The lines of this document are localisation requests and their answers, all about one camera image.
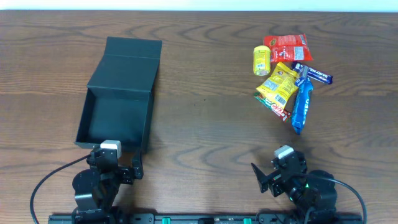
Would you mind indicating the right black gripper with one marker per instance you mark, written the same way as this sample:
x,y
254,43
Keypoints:
x,y
273,180

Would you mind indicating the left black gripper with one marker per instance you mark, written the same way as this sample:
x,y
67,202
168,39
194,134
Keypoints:
x,y
125,173

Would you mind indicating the black gift box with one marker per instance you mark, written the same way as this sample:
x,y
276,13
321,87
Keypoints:
x,y
120,95

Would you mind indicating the blue Oreo cookie pack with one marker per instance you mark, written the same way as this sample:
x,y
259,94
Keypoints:
x,y
301,105

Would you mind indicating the yellow snack bag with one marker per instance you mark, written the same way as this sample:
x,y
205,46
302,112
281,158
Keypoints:
x,y
280,86

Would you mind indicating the red snack packet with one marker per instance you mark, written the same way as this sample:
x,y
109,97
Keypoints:
x,y
288,48

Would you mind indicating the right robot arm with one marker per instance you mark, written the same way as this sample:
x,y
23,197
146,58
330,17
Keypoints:
x,y
313,193

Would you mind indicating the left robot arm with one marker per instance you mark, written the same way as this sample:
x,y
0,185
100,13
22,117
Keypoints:
x,y
97,187

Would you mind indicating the small blue Eclipse pack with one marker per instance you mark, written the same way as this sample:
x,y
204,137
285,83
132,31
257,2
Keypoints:
x,y
303,73

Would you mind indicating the red green KitKat bar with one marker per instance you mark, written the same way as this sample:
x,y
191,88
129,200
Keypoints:
x,y
283,114

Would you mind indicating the purple Dairy Milk bar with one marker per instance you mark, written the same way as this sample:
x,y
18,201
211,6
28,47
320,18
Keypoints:
x,y
314,73

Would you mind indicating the yellow plastic jar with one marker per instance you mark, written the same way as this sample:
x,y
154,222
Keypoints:
x,y
261,60

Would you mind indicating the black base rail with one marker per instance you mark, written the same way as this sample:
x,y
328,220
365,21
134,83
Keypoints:
x,y
260,218

